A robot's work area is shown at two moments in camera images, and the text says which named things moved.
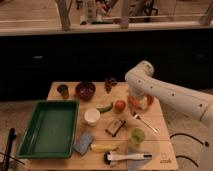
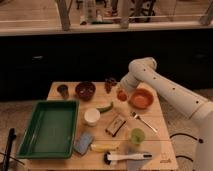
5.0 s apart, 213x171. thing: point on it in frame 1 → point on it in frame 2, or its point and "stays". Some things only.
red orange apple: [120, 106] → [121, 95]
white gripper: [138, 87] → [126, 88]
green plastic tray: [52, 130] stays
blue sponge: [82, 144] stays
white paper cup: [91, 116] stays
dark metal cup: [64, 90] stays
